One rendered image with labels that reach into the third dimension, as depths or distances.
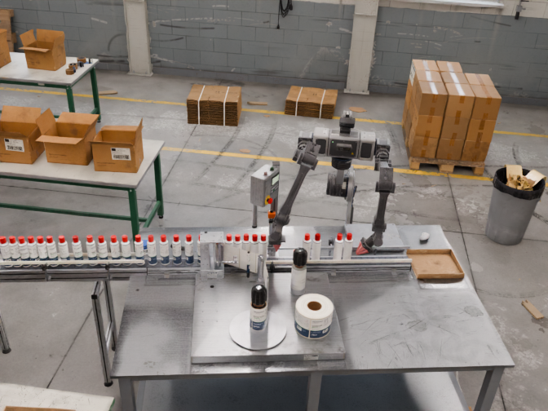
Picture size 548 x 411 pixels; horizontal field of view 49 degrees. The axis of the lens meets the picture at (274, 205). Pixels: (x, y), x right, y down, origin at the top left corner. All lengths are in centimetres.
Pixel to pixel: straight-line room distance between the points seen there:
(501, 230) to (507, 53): 370
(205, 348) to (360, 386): 119
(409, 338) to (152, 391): 160
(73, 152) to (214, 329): 235
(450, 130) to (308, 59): 283
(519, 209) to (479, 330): 227
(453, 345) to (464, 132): 371
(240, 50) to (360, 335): 614
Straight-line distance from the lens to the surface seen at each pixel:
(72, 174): 504
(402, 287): 379
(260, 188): 348
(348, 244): 374
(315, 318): 319
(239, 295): 352
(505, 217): 579
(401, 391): 402
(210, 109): 755
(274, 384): 394
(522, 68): 913
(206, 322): 336
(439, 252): 414
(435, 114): 669
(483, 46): 891
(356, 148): 391
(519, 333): 502
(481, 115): 678
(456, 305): 376
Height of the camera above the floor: 318
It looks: 32 degrees down
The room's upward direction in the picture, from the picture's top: 3 degrees clockwise
